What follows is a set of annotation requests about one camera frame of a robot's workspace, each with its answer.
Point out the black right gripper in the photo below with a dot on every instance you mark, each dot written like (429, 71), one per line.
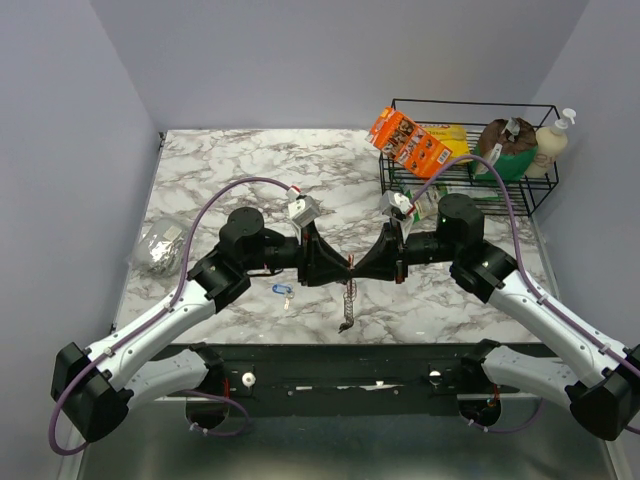
(382, 260)

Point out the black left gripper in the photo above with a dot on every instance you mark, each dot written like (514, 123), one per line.
(320, 263)

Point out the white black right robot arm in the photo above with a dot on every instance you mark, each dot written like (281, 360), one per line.
(596, 377)

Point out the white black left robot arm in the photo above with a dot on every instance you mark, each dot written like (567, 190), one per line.
(96, 387)

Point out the blue tag small key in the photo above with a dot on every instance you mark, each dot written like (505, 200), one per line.
(286, 291)

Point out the green white snack packet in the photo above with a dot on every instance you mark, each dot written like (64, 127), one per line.
(427, 204)

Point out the orange snack box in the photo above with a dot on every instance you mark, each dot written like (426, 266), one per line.
(408, 144)

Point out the yellow chips bag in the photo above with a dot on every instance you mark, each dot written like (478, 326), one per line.
(452, 136)

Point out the clear bag of foil items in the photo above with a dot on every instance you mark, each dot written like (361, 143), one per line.
(159, 253)

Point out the green brown coffee bag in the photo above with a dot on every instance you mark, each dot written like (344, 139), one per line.
(510, 145)

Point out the white pump lotion bottle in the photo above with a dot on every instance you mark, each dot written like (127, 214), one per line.
(551, 142)

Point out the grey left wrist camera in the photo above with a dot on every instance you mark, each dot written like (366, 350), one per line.
(303, 211)

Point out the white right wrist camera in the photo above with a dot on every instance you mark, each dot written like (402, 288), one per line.
(399, 209)

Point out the black wire basket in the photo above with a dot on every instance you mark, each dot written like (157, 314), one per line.
(526, 194)

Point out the black metal base rail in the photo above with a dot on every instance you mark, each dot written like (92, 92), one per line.
(346, 380)

